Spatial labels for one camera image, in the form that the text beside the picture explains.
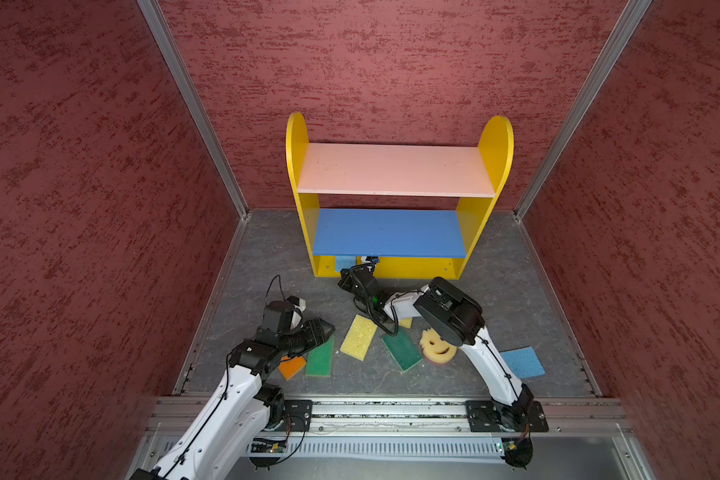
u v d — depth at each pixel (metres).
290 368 0.81
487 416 0.74
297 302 0.77
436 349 0.81
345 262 1.03
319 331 0.72
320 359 0.83
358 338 0.86
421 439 0.72
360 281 0.78
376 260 0.92
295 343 0.68
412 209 1.26
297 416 0.74
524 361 0.83
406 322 0.89
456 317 0.61
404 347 0.85
